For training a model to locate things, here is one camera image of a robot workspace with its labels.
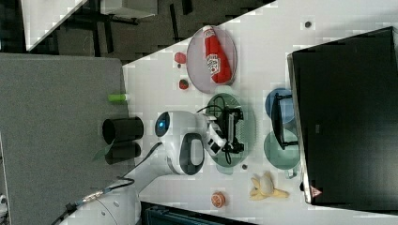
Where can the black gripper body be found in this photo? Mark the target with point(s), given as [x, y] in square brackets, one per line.
[230, 117]

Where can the green plastic strainer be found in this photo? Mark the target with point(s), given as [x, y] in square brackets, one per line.
[225, 96]

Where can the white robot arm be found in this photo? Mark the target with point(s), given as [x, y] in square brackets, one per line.
[184, 140]

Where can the red ketchup bottle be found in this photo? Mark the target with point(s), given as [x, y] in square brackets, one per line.
[217, 61]

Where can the blue plate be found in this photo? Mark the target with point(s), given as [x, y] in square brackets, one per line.
[286, 104]

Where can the red strawberry toy lower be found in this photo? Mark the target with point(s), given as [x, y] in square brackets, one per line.
[183, 84]

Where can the red strawberry toy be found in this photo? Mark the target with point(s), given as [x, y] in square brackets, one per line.
[183, 84]
[180, 58]

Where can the green cup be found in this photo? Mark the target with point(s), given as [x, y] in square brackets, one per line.
[286, 159]

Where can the pink round plate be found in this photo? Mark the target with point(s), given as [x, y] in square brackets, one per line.
[196, 63]

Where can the red strawberry toy upper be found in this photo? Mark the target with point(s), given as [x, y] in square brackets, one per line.
[180, 58]

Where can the peeled banana toy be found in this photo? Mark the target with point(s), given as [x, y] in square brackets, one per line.
[263, 188]

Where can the orange slice toy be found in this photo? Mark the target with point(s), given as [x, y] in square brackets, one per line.
[218, 199]

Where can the large black pot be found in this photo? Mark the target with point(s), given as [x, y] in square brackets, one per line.
[122, 130]

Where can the green round toy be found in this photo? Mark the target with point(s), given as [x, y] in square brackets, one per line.
[118, 98]

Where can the black toaster oven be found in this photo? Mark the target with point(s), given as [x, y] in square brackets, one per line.
[344, 96]

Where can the small black cup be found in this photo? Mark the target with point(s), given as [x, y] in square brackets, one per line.
[122, 151]

